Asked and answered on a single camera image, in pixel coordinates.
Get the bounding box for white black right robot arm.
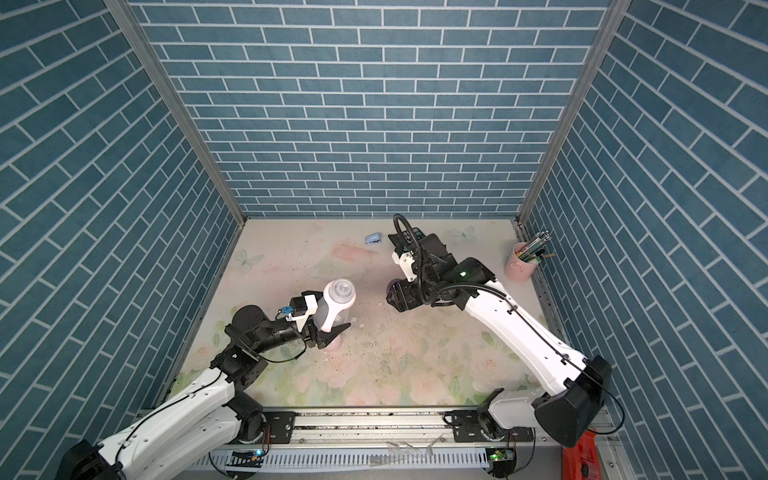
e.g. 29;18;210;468
387;253;612;447

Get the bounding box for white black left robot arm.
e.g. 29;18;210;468
55;305;348;479

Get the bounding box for pink bottle cap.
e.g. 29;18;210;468
324;336;343;353

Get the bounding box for light blue mini stapler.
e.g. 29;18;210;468
365;232;382;245

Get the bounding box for pink pen holder cup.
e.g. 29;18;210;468
504;242;539;283

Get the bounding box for pens in pink cup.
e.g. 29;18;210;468
516;230;552;263

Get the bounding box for red tool box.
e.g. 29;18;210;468
561;431;602;480

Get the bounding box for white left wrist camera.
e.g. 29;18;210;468
275;291;322;331

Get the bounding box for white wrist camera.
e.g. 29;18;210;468
392;251;417;282
275;291;322;331

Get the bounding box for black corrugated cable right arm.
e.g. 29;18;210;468
392;213;626;436

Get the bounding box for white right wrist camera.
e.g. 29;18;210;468
392;251;417;282

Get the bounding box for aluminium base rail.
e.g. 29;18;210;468
137;405;619;451

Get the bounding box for white slotted cable duct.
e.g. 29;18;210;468
193;447;490;473

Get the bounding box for aluminium corner post left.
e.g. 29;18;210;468
104;0;247;228

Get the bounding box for aluminium corner post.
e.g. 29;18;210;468
104;0;247;228
517;0;631;225

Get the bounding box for aluminium corner post right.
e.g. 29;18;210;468
517;0;631;225

